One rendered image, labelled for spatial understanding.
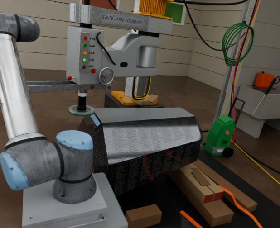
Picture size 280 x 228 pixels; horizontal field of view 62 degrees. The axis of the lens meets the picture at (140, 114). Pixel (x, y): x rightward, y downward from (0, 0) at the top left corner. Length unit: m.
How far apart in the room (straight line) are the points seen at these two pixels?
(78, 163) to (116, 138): 0.99
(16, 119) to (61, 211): 0.40
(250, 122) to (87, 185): 4.17
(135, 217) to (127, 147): 0.61
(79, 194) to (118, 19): 1.36
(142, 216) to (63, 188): 1.23
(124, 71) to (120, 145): 0.64
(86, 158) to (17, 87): 0.39
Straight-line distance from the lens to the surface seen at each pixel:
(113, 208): 1.18
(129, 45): 2.09
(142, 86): 3.03
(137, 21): 2.09
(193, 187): 2.57
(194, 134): 2.38
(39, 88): 1.81
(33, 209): 1.09
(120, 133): 1.98
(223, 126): 3.55
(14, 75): 1.05
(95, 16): 1.86
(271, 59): 5.39
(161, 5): 2.26
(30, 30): 1.21
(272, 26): 5.18
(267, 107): 4.66
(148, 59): 2.27
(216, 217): 2.43
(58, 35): 7.95
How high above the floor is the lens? 1.65
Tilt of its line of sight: 20 degrees down
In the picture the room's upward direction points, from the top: 8 degrees clockwise
